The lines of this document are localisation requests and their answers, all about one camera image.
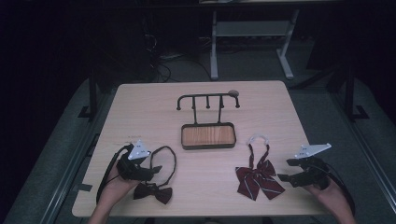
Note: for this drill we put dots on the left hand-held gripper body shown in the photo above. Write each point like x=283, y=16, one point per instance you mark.
x=134, y=169

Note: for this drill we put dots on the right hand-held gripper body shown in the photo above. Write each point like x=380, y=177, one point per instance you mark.
x=316, y=174

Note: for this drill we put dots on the black bow tie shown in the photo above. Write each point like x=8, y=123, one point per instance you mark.
x=155, y=192

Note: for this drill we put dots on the red striped bow tie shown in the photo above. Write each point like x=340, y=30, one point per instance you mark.
x=257, y=179

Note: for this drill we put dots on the black rack with wooden tray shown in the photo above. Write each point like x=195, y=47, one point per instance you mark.
x=208, y=136

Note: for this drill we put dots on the person's left hand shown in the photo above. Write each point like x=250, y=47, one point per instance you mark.
x=115, y=188

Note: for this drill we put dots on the person's right hand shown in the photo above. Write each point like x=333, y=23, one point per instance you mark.
x=331, y=197

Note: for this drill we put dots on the grey tape strip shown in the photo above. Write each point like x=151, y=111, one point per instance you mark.
x=83, y=187

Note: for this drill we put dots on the black metal stand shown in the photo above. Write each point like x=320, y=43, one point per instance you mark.
x=92, y=93
x=350, y=93

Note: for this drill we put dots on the round brown table plug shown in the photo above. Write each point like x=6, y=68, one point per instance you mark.
x=233, y=92

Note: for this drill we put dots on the grey power strip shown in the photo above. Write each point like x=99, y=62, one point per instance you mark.
x=171, y=57

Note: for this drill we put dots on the metal floor rail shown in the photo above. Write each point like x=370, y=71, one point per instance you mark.
x=367, y=146
x=73, y=174

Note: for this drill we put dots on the white metal desk frame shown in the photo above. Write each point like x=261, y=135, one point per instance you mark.
x=252, y=28

